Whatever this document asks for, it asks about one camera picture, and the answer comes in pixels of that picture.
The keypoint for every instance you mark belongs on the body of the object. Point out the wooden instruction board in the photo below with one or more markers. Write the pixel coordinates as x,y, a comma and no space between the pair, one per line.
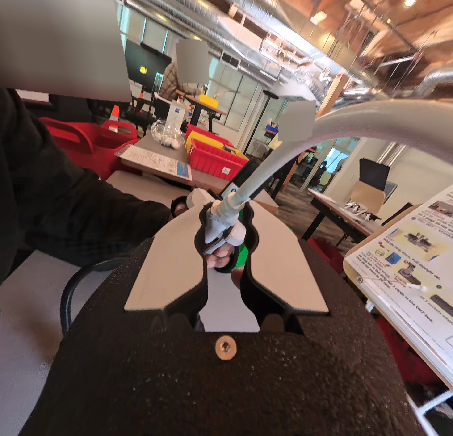
407,252

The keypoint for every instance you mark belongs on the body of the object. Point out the clear bag of white balls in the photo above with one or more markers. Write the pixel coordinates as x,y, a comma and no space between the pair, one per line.
166,135

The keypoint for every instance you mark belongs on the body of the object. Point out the person's left forearm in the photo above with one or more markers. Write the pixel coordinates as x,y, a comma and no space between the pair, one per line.
124,213

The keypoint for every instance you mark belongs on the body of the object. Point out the wooden side table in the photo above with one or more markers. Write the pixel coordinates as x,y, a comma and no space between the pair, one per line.
331,199

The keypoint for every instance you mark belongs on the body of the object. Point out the black floor lamp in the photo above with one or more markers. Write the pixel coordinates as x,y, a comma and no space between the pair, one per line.
270,94

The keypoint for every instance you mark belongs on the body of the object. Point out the white and blue carton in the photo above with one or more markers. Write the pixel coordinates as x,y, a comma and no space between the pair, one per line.
176,115

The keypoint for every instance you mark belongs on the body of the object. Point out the red plastic basket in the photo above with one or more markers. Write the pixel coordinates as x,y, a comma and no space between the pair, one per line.
81,142

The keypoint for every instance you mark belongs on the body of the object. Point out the person's left hand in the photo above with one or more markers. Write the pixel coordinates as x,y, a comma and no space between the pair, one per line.
219,259

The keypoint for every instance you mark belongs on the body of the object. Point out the laminated paper sheet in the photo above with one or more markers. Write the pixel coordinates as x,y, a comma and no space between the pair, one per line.
152,160

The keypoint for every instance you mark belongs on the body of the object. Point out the red plastic bin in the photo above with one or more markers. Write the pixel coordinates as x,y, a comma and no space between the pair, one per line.
212,161
201,130

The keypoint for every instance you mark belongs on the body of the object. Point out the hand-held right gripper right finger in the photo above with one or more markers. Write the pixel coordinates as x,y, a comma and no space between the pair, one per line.
283,266

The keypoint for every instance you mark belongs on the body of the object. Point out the red plastic container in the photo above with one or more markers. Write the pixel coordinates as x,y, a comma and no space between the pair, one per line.
327,253

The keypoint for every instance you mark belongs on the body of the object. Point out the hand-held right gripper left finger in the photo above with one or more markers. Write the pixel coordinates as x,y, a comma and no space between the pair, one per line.
166,266

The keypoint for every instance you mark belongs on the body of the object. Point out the cardboard box with black flap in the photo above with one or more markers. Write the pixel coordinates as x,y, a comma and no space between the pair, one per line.
368,195

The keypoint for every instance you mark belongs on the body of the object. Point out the black wall screen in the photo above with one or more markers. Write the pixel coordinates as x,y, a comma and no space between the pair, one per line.
145,61

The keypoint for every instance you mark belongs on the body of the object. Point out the yellow plastic bin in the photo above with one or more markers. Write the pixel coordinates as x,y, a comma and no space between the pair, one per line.
208,101
193,138

